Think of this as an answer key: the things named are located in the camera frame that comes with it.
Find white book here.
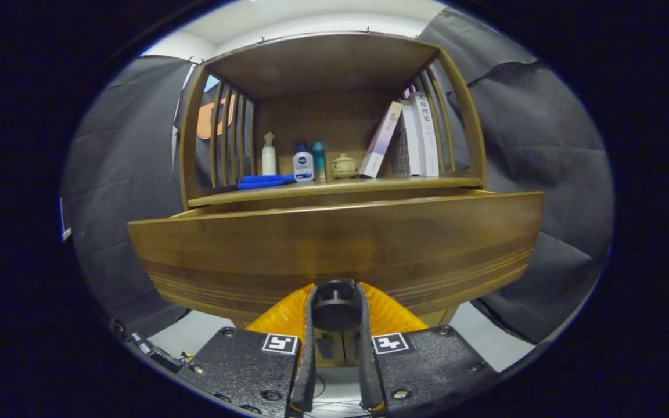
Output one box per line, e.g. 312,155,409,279
409,91,441,177

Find wooden cabinet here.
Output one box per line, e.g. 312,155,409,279
179,30,489,367

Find teal bottle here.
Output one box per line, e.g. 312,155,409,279
312,141,327,181

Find patterned book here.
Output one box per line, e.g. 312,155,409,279
391,102,422,177

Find wooden countertop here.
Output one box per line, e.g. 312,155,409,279
188,176,483,207

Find black round drawer knob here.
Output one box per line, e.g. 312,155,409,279
312,281,363,333

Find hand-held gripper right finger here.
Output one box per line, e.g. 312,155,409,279
355,282,501,416

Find white pump bottle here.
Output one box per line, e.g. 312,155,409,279
261,132,278,176

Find white bottle with blue cap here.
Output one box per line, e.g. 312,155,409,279
293,142,315,183

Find black device with white labels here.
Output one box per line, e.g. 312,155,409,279
111,318,187,373

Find black floor cables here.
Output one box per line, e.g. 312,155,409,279
303,372,370,418

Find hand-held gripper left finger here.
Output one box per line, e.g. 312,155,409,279
177,283,319,418

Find wooden drawer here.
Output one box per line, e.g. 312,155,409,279
127,189,545,326

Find beige ceramic lidded bowl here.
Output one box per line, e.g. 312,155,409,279
330,153,358,179

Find blue cloth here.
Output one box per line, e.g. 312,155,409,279
236,174,296,190

